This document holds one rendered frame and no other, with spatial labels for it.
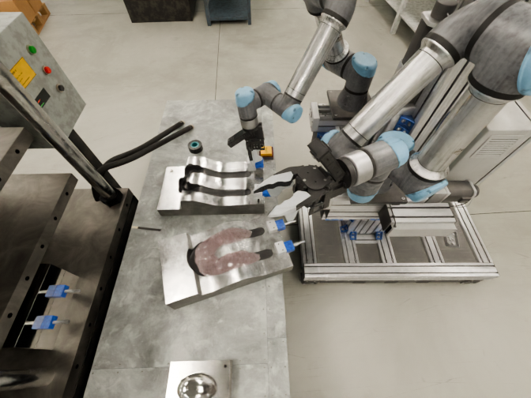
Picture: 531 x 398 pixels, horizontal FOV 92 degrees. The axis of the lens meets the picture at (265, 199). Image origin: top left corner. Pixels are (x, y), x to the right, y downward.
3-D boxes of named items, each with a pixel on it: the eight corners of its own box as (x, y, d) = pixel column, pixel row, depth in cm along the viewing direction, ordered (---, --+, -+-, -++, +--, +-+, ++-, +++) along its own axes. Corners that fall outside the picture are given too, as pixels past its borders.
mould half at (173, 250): (272, 219, 123) (272, 207, 114) (291, 269, 110) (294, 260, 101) (166, 250, 115) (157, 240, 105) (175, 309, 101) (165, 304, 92)
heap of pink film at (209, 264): (250, 226, 115) (249, 218, 108) (262, 263, 106) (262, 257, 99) (192, 244, 110) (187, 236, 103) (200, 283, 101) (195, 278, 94)
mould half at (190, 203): (263, 171, 139) (262, 154, 127) (264, 213, 125) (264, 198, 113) (170, 173, 138) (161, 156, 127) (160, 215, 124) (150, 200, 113)
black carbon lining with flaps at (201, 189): (251, 172, 130) (250, 159, 122) (251, 199, 121) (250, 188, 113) (182, 174, 129) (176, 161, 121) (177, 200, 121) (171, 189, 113)
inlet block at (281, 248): (301, 238, 115) (303, 234, 110) (306, 249, 112) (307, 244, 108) (273, 247, 112) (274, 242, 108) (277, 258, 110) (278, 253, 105)
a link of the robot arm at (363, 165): (377, 163, 54) (352, 141, 59) (359, 170, 53) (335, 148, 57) (368, 187, 59) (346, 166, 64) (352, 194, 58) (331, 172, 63)
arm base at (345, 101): (363, 93, 137) (369, 76, 129) (369, 112, 129) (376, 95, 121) (334, 93, 137) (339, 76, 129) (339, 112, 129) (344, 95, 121)
